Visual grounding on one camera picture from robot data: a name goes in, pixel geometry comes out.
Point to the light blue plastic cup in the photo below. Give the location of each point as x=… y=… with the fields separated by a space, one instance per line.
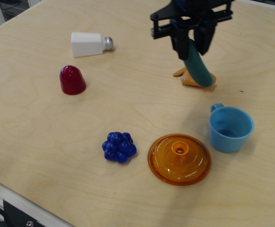
x=229 y=128

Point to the green toy cucumber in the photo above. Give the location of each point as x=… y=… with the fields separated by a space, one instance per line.
x=196 y=68

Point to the tan toy chicken piece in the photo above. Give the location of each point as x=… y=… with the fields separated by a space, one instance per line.
x=186 y=78

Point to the orange transparent pot lid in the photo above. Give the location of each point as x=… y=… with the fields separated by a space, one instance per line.
x=179 y=159

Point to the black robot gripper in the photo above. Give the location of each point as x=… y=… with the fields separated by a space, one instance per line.
x=191 y=14

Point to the blue toy grape bunch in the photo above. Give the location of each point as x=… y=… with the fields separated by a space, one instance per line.
x=119 y=147

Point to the aluminium table frame rail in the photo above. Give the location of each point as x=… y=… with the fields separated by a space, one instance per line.
x=45 y=217

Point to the black bracket with screw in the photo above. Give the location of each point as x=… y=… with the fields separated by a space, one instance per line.
x=18 y=218

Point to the white salt shaker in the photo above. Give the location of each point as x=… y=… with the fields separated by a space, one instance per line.
x=89 y=44

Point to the dark red plastic dome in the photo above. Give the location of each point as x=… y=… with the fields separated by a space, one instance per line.
x=72 y=81

